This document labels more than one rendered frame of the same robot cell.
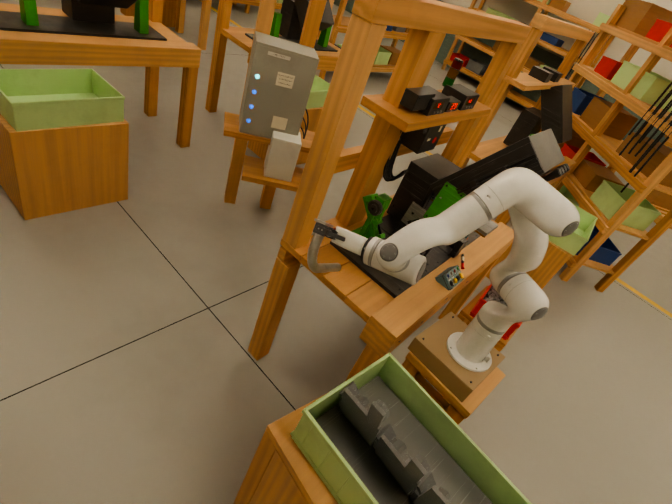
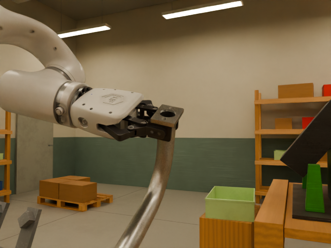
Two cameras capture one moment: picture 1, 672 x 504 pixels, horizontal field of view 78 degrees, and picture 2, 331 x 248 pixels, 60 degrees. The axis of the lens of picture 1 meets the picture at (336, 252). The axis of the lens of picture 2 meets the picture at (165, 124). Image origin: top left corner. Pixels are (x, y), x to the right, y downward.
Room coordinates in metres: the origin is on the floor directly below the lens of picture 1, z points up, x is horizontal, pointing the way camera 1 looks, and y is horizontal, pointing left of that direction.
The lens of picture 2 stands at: (1.49, 0.02, 1.35)
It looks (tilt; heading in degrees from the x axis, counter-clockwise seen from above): 2 degrees up; 175
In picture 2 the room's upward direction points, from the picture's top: straight up
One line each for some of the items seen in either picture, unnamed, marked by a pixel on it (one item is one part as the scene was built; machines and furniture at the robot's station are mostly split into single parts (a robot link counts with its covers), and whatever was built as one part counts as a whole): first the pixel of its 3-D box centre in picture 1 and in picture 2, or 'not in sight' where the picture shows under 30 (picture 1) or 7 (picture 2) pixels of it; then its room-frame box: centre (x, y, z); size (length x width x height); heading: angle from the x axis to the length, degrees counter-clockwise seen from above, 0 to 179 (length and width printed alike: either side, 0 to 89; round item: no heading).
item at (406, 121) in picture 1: (434, 106); not in sight; (2.14, -0.17, 1.52); 0.90 x 0.25 x 0.04; 152
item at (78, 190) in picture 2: not in sight; (75, 191); (-4.26, -1.22, 0.22); 1.20 x 0.81 x 0.44; 56
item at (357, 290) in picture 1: (388, 290); not in sight; (2.02, -0.40, 0.44); 1.49 x 0.70 x 0.88; 152
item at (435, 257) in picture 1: (420, 235); not in sight; (2.02, -0.40, 0.89); 1.10 x 0.42 x 0.02; 152
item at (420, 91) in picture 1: (417, 98); not in sight; (1.86, -0.07, 1.59); 0.15 x 0.07 x 0.07; 152
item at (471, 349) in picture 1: (479, 337); not in sight; (1.24, -0.65, 1.02); 0.19 x 0.19 x 0.18
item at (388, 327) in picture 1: (455, 274); not in sight; (1.89, -0.64, 0.82); 1.50 x 0.14 x 0.15; 152
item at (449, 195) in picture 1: (446, 204); not in sight; (1.92, -0.42, 1.17); 0.13 x 0.12 x 0.20; 152
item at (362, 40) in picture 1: (414, 131); not in sight; (2.16, -0.13, 1.36); 1.49 x 0.09 x 0.97; 152
